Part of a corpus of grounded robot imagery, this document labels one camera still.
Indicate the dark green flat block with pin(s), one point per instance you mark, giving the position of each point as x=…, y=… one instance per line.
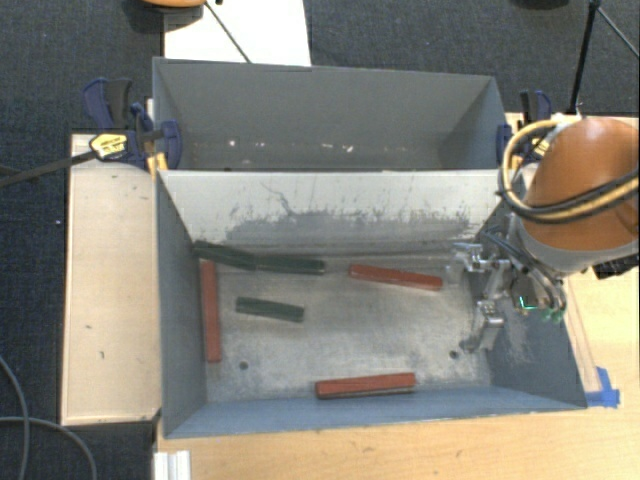
x=225, y=255
x=290, y=266
x=270, y=310

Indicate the red-brown flat block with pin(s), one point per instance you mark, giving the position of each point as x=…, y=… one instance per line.
x=365, y=386
x=211, y=313
x=395, y=277

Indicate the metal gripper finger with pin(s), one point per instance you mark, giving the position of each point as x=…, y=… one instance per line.
x=480, y=260
x=489, y=318

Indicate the black cylinder on white bracket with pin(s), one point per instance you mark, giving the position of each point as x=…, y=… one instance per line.
x=617, y=267

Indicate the grey metal bin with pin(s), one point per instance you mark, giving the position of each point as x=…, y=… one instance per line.
x=350, y=338

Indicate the pale wood board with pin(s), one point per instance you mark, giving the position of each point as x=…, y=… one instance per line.
x=110, y=293

